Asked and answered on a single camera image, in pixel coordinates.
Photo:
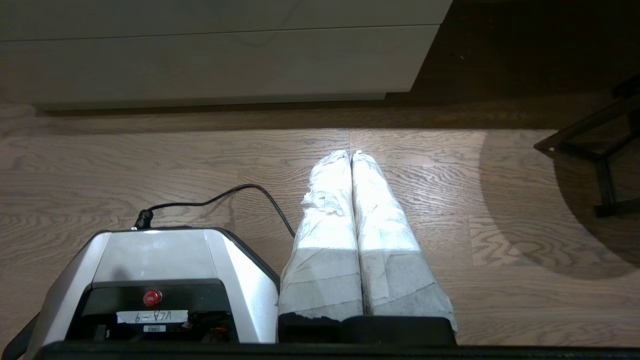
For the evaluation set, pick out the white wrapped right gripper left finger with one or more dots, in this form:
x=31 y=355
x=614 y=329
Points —
x=325 y=240

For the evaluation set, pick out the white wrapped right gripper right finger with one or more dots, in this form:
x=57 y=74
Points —
x=390 y=250

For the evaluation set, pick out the silver and black robot base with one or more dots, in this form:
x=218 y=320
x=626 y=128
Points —
x=160 y=255

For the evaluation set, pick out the red emergency stop button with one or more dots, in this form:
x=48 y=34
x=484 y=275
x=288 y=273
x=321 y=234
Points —
x=152 y=298

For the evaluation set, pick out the white handwritten label strip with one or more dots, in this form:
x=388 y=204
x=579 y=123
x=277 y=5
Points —
x=150 y=316

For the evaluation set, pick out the small white barcode sticker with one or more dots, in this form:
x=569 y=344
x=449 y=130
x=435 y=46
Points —
x=154 y=328

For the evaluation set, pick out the glossy white low cabinet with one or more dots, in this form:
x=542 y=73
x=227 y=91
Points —
x=200 y=65

